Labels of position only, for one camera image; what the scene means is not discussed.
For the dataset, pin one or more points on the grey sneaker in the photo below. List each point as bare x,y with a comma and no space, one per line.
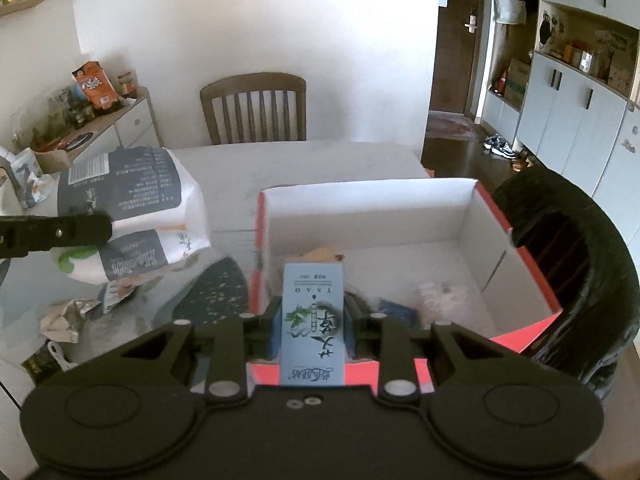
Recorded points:
505,150
492,142

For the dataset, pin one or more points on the white sideboard cabinet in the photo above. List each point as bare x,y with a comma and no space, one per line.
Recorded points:
137,120

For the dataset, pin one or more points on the cardboard box with green print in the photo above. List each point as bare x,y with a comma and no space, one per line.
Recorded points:
517,80

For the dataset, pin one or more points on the grey glass-topped desktop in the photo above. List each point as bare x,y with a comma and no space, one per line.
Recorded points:
300,165

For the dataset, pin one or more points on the jar with red lid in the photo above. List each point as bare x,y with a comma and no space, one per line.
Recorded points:
127,85

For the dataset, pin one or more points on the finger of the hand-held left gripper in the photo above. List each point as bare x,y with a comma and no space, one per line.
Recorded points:
75,232

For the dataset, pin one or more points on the small cardboard box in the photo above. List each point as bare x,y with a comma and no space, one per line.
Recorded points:
52,160

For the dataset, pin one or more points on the wooden wall shelf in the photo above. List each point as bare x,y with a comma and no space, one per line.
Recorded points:
25,5

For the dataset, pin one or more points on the orange snack bag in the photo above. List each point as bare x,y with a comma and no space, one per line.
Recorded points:
95,85

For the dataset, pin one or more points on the patterned door rug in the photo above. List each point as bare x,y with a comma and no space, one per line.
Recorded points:
450,127

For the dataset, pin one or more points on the red cardboard shoe box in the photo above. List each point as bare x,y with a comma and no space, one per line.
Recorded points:
360,215

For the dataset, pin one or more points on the black snack packet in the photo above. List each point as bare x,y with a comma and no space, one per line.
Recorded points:
40,367

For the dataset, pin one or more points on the white and grey tissue pack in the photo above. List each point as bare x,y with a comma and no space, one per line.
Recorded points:
135,185

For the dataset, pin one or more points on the white printed plastic bag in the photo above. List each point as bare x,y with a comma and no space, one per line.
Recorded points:
30,180

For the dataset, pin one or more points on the red bag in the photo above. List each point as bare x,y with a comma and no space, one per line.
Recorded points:
500,82

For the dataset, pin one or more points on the brown wooden chair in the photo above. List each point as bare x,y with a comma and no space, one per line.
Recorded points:
250,82

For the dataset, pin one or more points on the clear plastic bag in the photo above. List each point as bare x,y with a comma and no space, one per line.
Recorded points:
442,297

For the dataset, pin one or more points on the dark round plate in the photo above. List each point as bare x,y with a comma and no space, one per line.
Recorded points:
80,139

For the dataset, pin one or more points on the paper wrapper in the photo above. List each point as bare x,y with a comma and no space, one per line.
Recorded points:
67,320

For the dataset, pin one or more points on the dark blue speckled placemat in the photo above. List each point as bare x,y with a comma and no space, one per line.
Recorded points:
215,295

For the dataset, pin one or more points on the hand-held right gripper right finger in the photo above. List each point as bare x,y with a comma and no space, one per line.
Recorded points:
367,335

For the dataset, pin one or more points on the grey tote bag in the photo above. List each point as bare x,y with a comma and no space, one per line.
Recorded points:
510,7

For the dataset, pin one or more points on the dark wooden door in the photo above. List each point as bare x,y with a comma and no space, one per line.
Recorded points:
455,60

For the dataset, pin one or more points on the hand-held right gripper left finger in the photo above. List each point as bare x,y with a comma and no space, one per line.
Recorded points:
260,332

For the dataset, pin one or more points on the black round-backed chair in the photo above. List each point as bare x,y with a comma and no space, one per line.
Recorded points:
610,270

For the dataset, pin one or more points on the light blue slim carton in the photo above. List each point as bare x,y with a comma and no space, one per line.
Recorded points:
312,310

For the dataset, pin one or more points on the blue packet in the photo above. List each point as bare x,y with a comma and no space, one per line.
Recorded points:
397,312

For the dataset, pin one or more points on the white and wood wall cabinet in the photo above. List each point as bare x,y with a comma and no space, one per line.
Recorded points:
565,125

